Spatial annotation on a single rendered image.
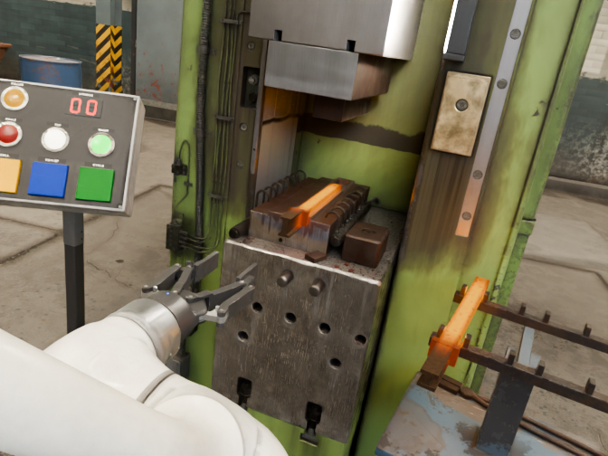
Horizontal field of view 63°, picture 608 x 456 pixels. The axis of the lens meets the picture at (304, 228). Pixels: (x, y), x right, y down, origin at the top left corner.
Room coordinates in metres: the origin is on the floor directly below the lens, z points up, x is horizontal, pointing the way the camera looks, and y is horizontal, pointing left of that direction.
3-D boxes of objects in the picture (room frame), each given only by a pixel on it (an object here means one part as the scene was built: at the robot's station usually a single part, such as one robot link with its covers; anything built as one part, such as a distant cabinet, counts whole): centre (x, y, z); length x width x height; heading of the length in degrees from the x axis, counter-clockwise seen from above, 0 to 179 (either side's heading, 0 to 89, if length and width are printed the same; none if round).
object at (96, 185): (1.06, 0.48, 1.01); 0.07 x 0.05 x 0.07; 98
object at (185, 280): (0.66, 0.17, 1.00); 0.11 x 0.01 x 0.04; 5
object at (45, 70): (5.17, 2.80, 0.44); 0.59 x 0.59 x 0.88
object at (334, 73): (1.29, -0.02, 1.32); 0.42 x 0.20 x 0.10; 163
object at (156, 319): (0.52, 0.18, 1.00); 0.09 x 0.06 x 0.09; 73
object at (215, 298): (0.64, 0.11, 1.00); 0.11 x 0.01 x 0.04; 142
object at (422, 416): (0.80, -0.44, 0.66); 0.40 x 0.30 x 0.02; 65
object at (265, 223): (1.29, -0.02, 0.96); 0.42 x 0.20 x 0.09; 163
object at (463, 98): (1.12, -0.30, 1.27); 0.09 x 0.02 x 0.17; 73
